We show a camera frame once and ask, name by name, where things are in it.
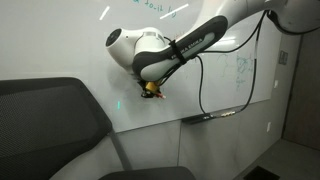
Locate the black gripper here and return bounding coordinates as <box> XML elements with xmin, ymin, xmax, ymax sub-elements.
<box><xmin>138</xmin><ymin>80</ymin><xmax>156</xmax><ymax>98</ymax></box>

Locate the orange white marker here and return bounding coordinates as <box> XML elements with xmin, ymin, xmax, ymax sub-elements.
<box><xmin>155</xmin><ymin>93</ymin><xmax>166</xmax><ymax>99</ymax></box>

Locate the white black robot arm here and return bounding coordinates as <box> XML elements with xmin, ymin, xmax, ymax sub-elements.
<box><xmin>106</xmin><ymin>0</ymin><xmax>320</xmax><ymax>98</ymax></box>

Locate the black mesh office chair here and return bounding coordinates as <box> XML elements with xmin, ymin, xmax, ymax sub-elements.
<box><xmin>0</xmin><ymin>77</ymin><xmax>197</xmax><ymax>180</ymax></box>

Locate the black floor mat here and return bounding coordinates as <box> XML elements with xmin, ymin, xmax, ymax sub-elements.
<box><xmin>244</xmin><ymin>166</ymin><xmax>280</xmax><ymax>180</ymax></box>

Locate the dark wooden door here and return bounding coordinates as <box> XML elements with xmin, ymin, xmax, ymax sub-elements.
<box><xmin>283</xmin><ymin>31</ymin><xmax>320</xmax><ymax>150</ymax></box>

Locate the white wall whiteboard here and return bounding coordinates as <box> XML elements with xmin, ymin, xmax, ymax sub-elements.
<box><xmin>0</xmin><ymin>0</ymin><xmax>281</xmax><ymax>132</ymax></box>

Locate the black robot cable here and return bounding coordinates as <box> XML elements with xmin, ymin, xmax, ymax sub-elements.
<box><xmin>159</xmin><ymin>9</ymin><xmax>320</xmax><ymax>118</ymax></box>

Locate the white wall outlet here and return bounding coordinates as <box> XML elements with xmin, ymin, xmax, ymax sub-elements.
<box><xmin>266</xmin><ymin>122</ymin><xmax>271</xmax><ymax>132</ymax></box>

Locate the grey wall switch panel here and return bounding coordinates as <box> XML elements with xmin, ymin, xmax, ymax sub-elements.
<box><xmin>279</xmin><ymin>51</ymin><xmax>288</xmax><ymax>65</ymax></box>

